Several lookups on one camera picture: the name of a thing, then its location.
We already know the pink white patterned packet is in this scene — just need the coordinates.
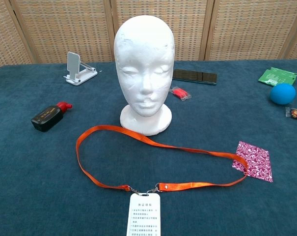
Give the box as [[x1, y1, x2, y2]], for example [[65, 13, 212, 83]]
[[232, 141, 274, 183]]

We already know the red candy in clear wrapper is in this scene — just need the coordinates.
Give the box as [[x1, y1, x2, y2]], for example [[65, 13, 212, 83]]
[[169, 86, 192, 101]]

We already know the green foil packet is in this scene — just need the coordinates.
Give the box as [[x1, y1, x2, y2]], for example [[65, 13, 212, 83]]
[[258, 66, 297, 87]]

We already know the black red small device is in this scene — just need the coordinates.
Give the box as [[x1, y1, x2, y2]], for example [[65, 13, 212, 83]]
[[30, 101, 73, 133]]

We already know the dark blue table cloth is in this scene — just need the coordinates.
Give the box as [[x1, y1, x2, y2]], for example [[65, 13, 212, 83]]
[[0, 59, 297, 236]]

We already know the white badge card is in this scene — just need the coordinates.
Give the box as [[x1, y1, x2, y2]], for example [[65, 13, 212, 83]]
[[126, 193, 162, 236]]

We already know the orange lanyard with badge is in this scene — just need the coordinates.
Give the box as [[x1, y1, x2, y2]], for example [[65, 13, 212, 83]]
[[76, 125, 249, 193]]

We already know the woven bamboo folding screen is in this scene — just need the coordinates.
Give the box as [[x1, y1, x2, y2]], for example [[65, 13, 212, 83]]
[[0, 0, 297, 72]]

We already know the small brown snack wrapper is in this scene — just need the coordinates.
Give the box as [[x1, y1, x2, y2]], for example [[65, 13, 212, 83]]
[[285, 107, 297, 121]]

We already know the blue ball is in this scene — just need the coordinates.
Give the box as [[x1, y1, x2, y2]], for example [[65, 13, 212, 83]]
[[270, 83, 297, 106]]

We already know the white mannequin head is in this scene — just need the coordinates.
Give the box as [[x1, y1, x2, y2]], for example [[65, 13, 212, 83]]
[[113, 15, 176, 137]]

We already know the white folding phone stand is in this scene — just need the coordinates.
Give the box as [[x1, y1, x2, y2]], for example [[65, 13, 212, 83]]
[[63, 51, 98, 87]]

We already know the black smartphone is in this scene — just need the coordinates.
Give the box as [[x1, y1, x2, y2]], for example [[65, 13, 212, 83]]
[[172, 69, 217, 86]]

